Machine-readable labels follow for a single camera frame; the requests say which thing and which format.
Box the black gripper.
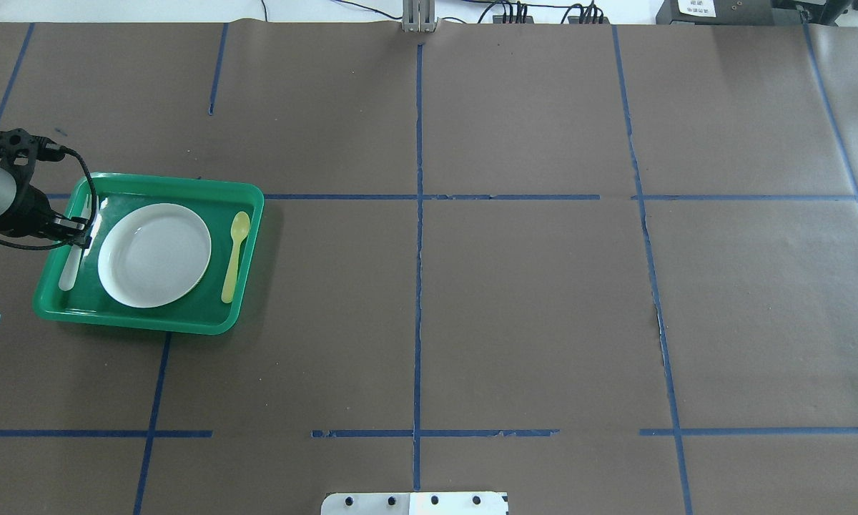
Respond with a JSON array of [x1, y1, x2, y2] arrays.
[[0, 128, 92, 248]]

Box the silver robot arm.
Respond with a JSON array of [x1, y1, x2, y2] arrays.
[[0, 128, 98, 251]]

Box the white round plate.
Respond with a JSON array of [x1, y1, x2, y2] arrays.
[[97, 203, 212, 309]]

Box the green plastic tray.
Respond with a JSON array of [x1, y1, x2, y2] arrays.
[[33, 173, 265, 335]]

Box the yellow plastic spoon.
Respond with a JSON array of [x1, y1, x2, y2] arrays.
[[220, 211, 250, 304]]

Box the black connector block left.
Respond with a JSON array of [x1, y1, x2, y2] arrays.
[[484, 1, 534, 25]]

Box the black connector block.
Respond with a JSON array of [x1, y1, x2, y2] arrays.
[[484, 1, 534, 25], [561, 1, 610, 25]]

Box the black connector block right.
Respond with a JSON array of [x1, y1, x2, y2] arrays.
[[561, 1, 610, 25]]

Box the brown paper table mat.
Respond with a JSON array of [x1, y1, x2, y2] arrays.
[[0, 20, 858, 514]]

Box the black device with label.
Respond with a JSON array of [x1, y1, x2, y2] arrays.
[[655, 1, 802, 26]]

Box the black cable on wall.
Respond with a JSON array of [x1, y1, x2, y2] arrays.
[[260, 0, 404, 22]]

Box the grey aluminium post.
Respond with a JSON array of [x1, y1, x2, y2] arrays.
[[400, 0, 438, 33]]

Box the white metal base plate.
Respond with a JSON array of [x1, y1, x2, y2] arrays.
[[320, 491, 510, 514]]

